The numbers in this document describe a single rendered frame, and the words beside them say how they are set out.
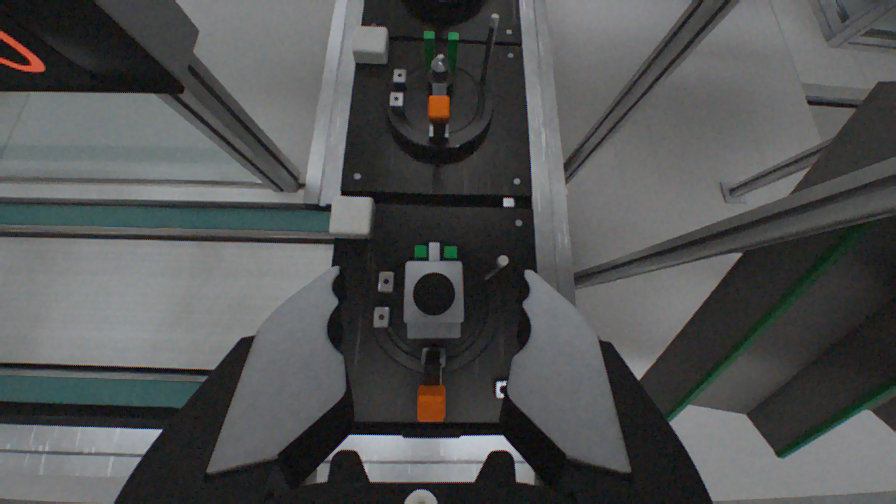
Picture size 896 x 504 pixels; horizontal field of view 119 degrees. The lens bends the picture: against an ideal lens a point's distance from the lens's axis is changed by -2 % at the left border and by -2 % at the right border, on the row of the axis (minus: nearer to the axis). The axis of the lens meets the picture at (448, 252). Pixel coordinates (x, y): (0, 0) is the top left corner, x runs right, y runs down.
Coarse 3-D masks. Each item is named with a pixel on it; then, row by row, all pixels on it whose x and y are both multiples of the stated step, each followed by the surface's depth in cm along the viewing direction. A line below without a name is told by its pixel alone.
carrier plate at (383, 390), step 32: (384, 224) 34; (416, 224) 34; (448, 224) 34; (480, 224) 34; (512, 224) 34; (352, 256) 33; (384, 256) 33; (480, 256) 33; (512, 256) 33; (352, 288) 32; (512, 288) 32; (352, 320) 31; (512, 320) 32; (352, 352) 30; (384, 352) 30; (512, 352) 31; (352, 384) 29; (384, 384) 30; (416, 384) 30; (448, 384) 30; (480, 384) 30; (384, 416) 29; (416, 416) 29; (448, 416) 29; (480, 416) 29
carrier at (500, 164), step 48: (384, 48) 38; (432, 48) 33; (480, 48) 41; (384, 96) 38; (480, 96) 36; (384, 144) 36; (432, 144) 34; (480, 144) 37; (528, 144) 37; (384, 192) 35; (432, 192) 35; (480, 192) 35; (528, 192) 35
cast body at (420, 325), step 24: (408, 264) 21; (432, 264) 21; (456, 264) 21; (408, 288) 21; (432, 288) 20; (456, 288) 21; (408, 312) 20; (432, 312) 19; (456, 312) 20; (408, 336) 23; (432, 336) 23; (456, 336) 23
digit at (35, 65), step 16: (0, 16) 10; (0, 32) 11; (16, 32) 11; (0, 48) 11; (16, 48) 11; (32, 48) 11; (48, 48) 11; (0, 64) 12; (16, 64) 12; (32, 64) 12; (48, 64) 12; (64, 64) 12; (16, 80) 13; (32, 80) 13; (48, 80) 13; (64, 80) 13; (80, 80) 13
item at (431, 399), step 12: (432, 360) 26; (432, 372) 21; (432, 384) 21; (420, 396) 20; (432, 396) 20; (444, 396) 20; (420, 408) 20; (432, 408) 20; (444, 408) 20; (420, 420) 20; (432, 420) 20
